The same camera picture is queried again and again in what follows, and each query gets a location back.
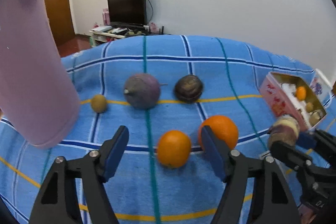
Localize cut purple yam slice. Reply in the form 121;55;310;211
268;114;299;149

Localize small tan round fruit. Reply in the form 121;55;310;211
305;102;314;113

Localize small mandarin orange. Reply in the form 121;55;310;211
295;86;306;101

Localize orange fruit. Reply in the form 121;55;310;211
198;115;239;149
157;130;191;169

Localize dark brown passion fruit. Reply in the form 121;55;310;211
174;75;204;103

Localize round purple fruit with stem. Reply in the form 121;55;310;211
123;73;166;110

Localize person's right hand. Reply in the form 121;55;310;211
298;204;325;224

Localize pink metal tin box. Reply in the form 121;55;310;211
260;72;327;131

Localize printed paper sheet in tin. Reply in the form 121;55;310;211
281;83;305;111

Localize purple cylindrical container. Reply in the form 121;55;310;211
1;0;80;148

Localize small olive round fruit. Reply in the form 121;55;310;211
91;94;108;113

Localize blue plaid tablecloth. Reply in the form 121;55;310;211
1;35;314;223

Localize white tv stand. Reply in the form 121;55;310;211
89;22;165;47

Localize brown wooden door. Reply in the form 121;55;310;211
45;0;75;47

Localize black television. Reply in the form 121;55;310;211
107;0;147;25

